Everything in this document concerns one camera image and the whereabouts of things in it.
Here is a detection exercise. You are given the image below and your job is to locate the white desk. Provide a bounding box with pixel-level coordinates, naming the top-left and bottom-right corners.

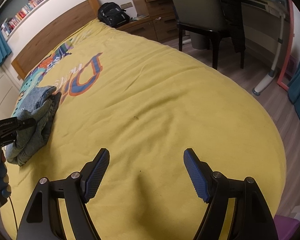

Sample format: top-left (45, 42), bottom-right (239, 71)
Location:
top-left (241, 0), bottom-right (289, 96)

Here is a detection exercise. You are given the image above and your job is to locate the wooden headboard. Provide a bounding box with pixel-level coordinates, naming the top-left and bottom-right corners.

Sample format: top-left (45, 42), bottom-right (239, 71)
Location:
top-left (12, 0), bottom-right (100, 80)

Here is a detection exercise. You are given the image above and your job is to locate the blue denim jacket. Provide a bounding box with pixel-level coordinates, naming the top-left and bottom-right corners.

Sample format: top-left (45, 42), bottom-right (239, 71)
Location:
top-left (6, 86), bottom-right (62, 166)

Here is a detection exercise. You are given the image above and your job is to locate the pink frame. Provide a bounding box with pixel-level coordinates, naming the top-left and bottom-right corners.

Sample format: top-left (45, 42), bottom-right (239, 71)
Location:
top-left (277, 0), bottom-right (295, 92)

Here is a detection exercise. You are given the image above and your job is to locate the purple box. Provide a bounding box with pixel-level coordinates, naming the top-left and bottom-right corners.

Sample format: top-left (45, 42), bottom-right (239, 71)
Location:
top-left (274, 215), bottom-right (300, 240)

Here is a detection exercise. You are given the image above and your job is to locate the wooden drawer cabinet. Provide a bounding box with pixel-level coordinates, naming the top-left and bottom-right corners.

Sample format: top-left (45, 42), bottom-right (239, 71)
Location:
top-left (117, 0), bottom-right (178, 43)

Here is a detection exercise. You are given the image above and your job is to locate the black backpack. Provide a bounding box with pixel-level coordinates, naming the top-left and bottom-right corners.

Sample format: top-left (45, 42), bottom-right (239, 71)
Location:
top-left (97, 2), bottom-right (130, 28)

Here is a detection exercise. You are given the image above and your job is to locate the row of books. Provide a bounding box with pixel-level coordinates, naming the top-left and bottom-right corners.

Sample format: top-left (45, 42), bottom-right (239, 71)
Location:
top-left (0, 0), bottom-right (79, 37)

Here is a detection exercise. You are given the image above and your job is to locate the yellow printed bedspread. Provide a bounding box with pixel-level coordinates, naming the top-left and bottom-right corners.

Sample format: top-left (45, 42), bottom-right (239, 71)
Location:
top-left (0, 20), bottom-right (286, 239)

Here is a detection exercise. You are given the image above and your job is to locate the grey chair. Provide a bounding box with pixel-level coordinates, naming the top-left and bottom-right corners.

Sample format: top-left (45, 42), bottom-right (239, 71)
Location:
top-left (173, 0), bottom-right (245, 69)

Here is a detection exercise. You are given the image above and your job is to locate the white wardrobe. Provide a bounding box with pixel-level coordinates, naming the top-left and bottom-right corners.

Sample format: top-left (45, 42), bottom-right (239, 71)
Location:
top-left (0, 67), bottom-right (19, 120)

